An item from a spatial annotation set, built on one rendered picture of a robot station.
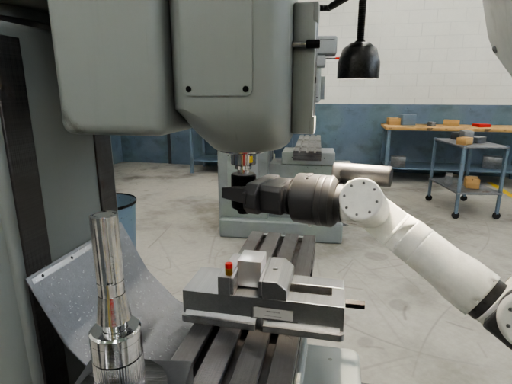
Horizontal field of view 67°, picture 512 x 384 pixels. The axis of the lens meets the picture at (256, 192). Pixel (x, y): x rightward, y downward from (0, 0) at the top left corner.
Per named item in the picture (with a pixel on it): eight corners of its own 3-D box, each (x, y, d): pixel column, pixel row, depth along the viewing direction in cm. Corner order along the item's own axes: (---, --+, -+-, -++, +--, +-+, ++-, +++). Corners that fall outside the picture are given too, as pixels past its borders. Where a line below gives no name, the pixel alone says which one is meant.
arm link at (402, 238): (345, 214, 70) (408, 264, 64) (334, 205, 62) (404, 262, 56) (369, 186, 69) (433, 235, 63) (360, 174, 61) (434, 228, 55)
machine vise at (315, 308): (344, 303, 91) (346, 260, 88) (344, 342, 77) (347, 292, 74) (203, 288, 98) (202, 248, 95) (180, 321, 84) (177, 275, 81)
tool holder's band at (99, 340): (142, 345, 35) (142, 336, 35) (88, 356, 34) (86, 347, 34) (140, 318, 40) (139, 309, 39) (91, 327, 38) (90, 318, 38)
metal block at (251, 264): (266, 275, 88) (266, 251, 87) (260, 288, 83) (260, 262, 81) (244, 273, 89) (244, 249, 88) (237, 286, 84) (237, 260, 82)
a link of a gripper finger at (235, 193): (223, 183, 72) (252, 187, 69) (223, 200, 73) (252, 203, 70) (219, 185, 71) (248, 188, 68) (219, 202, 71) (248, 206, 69)
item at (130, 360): (148, 399, 37) (142, 345, 35) (94, 412, 35) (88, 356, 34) (144, 367, 41) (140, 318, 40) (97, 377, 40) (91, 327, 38)
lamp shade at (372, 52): (386, 78, 65) (389, 38, 63) (346, 78, 64) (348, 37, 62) (368, 79, 71) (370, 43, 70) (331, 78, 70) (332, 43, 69)
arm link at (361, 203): (321, 228, 70) (386, 238, 65) (304, 219, 60) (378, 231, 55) (331, 168, 72) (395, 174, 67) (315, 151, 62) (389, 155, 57)
